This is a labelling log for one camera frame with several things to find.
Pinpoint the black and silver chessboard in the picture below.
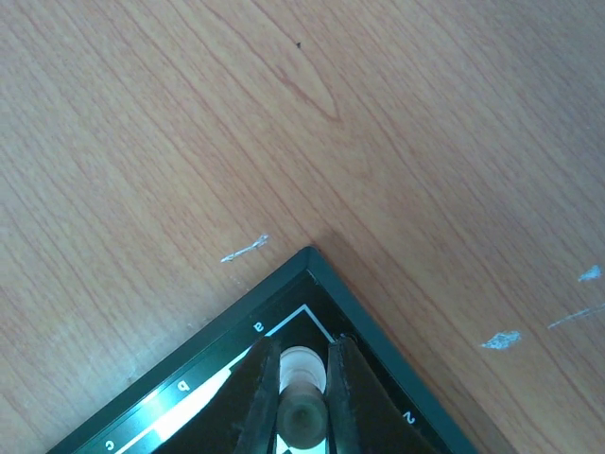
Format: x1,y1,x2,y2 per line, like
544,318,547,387
55,247,474,453

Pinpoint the light wooden rook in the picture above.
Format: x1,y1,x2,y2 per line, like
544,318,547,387
276,346,328,449

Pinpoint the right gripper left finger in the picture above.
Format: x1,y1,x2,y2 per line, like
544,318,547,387
160,337,281,453

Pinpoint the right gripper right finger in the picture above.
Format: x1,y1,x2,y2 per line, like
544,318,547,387
326,335,438,453

